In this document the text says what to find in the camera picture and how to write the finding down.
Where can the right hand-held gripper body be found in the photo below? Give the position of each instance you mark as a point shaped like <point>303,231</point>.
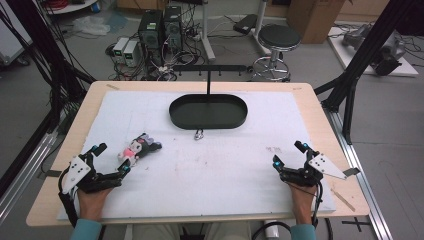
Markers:
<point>311,171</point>

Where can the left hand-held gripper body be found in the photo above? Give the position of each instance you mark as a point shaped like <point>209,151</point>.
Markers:
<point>83,176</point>

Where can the black and pink plush doll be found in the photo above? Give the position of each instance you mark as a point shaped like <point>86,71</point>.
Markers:
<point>140,149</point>

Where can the person's left hand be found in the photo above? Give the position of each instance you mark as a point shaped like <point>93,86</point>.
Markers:
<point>91,205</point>

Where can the person's right hand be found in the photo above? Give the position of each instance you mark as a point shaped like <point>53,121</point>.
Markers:
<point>304,203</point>

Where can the black tape strip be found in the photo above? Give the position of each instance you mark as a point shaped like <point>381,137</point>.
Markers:
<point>351,171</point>
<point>53,173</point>

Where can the thin wooden stick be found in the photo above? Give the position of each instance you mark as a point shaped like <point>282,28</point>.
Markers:
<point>343,200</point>

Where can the white foam mat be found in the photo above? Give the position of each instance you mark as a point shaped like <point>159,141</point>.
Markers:
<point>216,166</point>

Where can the person's legs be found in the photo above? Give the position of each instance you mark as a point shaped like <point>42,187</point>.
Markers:
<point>156,231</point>

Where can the white bench power supply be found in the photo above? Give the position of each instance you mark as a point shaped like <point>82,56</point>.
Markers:
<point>120,49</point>
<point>131,53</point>

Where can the white power strip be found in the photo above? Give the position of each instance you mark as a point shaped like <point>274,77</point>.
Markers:
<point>162,69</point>

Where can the white board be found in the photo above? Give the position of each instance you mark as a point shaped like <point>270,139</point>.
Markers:
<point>340,50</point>

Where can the black round stool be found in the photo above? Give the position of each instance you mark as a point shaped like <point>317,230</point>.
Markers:
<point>279,38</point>

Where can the white table leg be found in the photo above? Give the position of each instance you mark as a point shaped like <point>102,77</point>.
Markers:
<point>207,33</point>
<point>261,30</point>

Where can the white plastic bag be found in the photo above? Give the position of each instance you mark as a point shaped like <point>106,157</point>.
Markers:
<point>91,26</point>

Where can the dark grey device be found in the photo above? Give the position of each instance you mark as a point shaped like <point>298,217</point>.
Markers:
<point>386,53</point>

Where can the black computer tower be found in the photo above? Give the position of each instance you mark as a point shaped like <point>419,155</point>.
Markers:
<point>150,33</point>
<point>173,26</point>

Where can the brown cardboard box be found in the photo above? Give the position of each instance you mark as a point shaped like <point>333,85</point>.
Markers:
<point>313,18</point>

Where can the black power adapter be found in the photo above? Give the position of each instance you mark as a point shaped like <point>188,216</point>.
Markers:
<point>245,23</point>

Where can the aluminium rail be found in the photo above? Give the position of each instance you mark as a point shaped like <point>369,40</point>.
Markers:
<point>360,173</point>
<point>30,170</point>

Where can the black metal frame stand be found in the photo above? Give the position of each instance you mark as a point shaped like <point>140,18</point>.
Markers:
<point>43,50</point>
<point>363,50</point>

